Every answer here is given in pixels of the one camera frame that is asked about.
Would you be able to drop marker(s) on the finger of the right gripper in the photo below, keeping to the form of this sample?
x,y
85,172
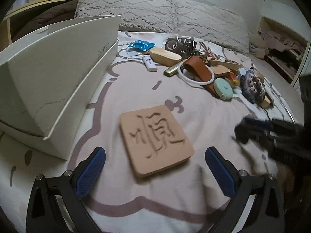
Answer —
x,y
274,124
256,132

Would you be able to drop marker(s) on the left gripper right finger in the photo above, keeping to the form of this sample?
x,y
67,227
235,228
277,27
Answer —
x,y
255,205

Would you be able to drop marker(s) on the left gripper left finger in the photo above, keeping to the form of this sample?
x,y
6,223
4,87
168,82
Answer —
x,y
43,212

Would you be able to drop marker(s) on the purple crochet piece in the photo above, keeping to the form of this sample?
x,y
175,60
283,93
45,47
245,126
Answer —
x,y
252,88

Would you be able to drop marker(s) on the mint green tape measure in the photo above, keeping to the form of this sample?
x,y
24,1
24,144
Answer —
x,y
223,89

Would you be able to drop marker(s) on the brown leather sleeve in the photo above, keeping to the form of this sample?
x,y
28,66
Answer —
x,y
196,66

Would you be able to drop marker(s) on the carved wooden character block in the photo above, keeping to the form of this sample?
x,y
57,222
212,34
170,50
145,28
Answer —
x,y
154,140

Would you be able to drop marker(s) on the oval wooden block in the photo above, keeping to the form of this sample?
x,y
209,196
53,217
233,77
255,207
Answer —
x,y
267,102

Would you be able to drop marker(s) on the metal rod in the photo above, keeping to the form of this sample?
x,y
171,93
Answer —
x,y
279,108

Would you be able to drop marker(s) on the small wooden block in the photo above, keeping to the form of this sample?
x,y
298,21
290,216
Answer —
x,y
220,71

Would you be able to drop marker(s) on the long wooden strip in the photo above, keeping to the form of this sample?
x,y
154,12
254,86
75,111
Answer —
x,y
230,65

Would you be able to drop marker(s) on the beige plush cushion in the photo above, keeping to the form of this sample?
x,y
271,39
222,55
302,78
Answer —
x,y
257,46

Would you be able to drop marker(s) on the brass metal bar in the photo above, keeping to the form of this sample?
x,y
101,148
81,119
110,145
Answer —
x,y
171,71

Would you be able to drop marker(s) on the oval wooden box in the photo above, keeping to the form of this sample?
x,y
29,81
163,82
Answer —
x,y
164,57

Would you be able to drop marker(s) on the white usb stick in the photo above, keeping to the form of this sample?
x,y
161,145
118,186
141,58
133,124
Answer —
x,y
149,63

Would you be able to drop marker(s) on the right beige knitted pillow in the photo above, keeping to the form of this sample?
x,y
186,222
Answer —
x,y
211,23

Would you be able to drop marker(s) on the beige knitted pillow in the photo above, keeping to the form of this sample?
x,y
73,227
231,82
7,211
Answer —
x,y
211,23
135,15

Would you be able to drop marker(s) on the white shoe box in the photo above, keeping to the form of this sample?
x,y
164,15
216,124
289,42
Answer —
x,y
40,71

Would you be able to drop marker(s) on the blue foil packet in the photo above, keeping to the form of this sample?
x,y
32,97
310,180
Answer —
x,y
140,45

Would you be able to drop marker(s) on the left beige knitted pillow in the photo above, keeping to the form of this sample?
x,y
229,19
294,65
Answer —
x,y
135,15

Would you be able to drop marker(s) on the wooden bedside shelf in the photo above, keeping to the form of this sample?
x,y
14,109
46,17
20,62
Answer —
x,y
6,39

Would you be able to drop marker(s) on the brown folded blanket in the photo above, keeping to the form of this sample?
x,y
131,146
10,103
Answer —
x,y
40,16

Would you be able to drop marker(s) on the wall niche with clothes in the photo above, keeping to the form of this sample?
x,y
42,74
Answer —
x,y
287,49

